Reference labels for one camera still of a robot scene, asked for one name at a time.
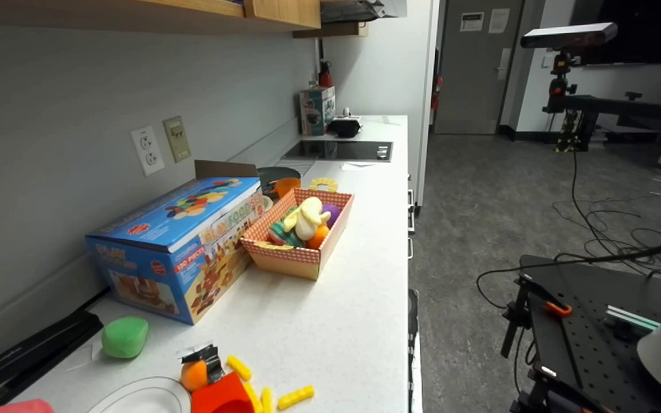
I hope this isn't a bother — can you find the wooden upper cabinet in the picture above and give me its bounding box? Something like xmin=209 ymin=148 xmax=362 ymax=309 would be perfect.
xmin=0 ymin=0 xmax=324 ymax=36

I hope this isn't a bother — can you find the purple toy vegetable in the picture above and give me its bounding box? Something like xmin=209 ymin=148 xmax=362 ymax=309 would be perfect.
xmin=322 ymin=201 xmax=343 ymax=229

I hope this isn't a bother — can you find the pale yellow toy food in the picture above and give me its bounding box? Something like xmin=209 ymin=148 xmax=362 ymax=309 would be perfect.
xmin=280 ymin=195 xmax=325 ymax=245

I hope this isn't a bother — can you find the orange toy fruit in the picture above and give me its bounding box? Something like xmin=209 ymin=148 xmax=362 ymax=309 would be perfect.
xmin=306 ymin=223 xmax=333 ymax=254

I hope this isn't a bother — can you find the orange toy food piece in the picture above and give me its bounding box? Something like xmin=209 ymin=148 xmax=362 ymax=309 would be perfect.
xmin=271 ymin=177 xmax=302 ymax=203

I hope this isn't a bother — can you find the green toy vegetable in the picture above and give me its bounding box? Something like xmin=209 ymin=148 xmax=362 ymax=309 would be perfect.
xmin=267 ymin=219 xmax=306 ymax=250

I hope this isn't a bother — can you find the black induction cooktop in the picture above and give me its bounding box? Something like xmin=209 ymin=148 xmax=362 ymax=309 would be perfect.
xmin=280 ymin=139 xmax=395 ymax=165

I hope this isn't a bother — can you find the red patterned cardboard tray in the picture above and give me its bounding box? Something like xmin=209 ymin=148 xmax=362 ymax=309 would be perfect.
xmin=239 ymin=187 xmax=355 ymax=282

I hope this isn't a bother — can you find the grey round dish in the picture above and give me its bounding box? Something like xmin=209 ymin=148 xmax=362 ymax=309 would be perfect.
xmin=255 ymin=165 xmax=302 ymax=193

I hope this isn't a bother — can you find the black pot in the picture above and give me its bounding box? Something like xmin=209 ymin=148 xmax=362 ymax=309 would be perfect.
xmin=325 ymin=112 xmax=364 ymax=140

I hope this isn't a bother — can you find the green and white carton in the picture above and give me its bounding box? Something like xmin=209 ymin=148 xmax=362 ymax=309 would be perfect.
xmin=296 ymin=84 xmax=339 ymax=139

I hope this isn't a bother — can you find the brown cardboard flap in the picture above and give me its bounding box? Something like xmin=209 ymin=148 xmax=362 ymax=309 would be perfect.
xmin=193 ymin=157 xmax=261 ymax=185

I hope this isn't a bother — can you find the red bottle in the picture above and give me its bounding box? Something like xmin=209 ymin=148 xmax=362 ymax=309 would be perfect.
xmin=314 ymin=61 xmax=334 ymax=92

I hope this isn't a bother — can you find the red fire extinguisher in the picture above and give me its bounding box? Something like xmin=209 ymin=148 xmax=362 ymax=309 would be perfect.
xmin=430 ymin=69 xmax=444 ymax=115

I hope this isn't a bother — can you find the blue toy box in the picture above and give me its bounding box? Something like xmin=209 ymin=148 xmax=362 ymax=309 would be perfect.
xmin=84 ymin=176 xmax=267 ymax=328

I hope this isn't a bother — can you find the yellow toy fry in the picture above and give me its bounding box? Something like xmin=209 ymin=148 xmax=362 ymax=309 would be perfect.
xmin=256 ymin=383 xmax=275 ymax=413
xmin=275 ymin=383 xmax=319 ymax=413
xmin=223 ymin=351 xmax=256 ymax=383

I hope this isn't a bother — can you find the grey door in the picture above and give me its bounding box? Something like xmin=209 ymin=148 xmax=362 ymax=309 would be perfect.
xmin=431 ymin=0 xmax=528 ymax=139

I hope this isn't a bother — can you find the range hood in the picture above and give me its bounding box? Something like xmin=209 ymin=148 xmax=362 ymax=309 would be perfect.
xmin=291 ymin=0 xmax=388 ymax=41

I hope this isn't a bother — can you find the orange and black toy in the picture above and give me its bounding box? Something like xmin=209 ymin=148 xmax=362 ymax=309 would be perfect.
xmin=178 ymin=343 xmax=225 ymax=395

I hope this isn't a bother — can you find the red toy fries container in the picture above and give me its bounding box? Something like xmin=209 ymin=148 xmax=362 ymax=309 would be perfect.
xmin=187 ymin=371 xmax=261 ymax=413

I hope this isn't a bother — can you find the white paper notice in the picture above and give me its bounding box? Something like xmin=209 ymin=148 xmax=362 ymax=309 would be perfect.
xmin=456 ymin=10 xmax=487 ymax=36
xmin=487 ymin=5 xmax=513 ymax=38

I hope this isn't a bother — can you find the orange clamp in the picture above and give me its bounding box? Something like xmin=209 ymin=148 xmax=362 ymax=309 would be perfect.
xmin=540 ymin=299 xmax=576 ymax=321

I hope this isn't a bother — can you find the clear round plate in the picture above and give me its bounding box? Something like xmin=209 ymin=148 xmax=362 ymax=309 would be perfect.
xmin=88 ymin=374 xmax=193 ymax=413

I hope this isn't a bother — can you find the black breadboard robot table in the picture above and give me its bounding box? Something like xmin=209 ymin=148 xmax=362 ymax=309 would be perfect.
xmin=498 ymin=254 xmax=661 ymax=413

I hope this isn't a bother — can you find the black desk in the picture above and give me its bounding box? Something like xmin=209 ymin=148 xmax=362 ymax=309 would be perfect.
xmin=541 ymin=89 xmax=661 ymax=143

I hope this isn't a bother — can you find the teal and white strip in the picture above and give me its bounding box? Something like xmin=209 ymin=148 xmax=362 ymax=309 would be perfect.
xmin=604 ymin=303 xmax=661 ymax=336

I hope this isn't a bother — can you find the black stapler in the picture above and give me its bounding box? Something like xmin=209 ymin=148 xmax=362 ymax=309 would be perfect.
xmin=0 ymin=309 xmax=106 ymax=412

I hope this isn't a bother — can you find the pink toy piece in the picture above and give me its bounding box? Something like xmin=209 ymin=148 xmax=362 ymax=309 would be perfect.
xmin=0 ymin=398 xmax=57 ymax=413

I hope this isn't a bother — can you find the yellow ridged toy ring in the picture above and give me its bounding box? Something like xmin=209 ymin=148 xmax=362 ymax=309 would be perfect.
xmin=308 ymin=176 xmax=341 ymax=195

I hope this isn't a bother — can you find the beige switch plate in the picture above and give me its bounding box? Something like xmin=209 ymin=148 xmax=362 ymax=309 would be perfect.
xmin=160 ymin=112 xmax=195 ymax=165

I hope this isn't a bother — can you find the white wall outlet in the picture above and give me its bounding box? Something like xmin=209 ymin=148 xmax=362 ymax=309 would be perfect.
xmin=129 ymin=125 xmax=167 ymax=177

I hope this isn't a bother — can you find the black camera tripod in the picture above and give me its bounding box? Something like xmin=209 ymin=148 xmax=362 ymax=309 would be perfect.
xmin=541 ymin=48 xmax=601 ymax=155

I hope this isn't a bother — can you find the black floor cable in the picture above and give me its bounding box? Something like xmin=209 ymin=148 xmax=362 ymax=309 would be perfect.
xmin=473 ymin=148 xmax=661 ymax=312

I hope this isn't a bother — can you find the black stereo camera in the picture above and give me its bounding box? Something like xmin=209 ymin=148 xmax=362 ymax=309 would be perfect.
xmin=518 ymin=18 xmax=621 ymax=54

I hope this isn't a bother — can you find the black wall screen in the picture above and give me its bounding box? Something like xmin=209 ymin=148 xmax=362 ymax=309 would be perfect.
xmin=568 ymin=0 xmax=661 ymax=69

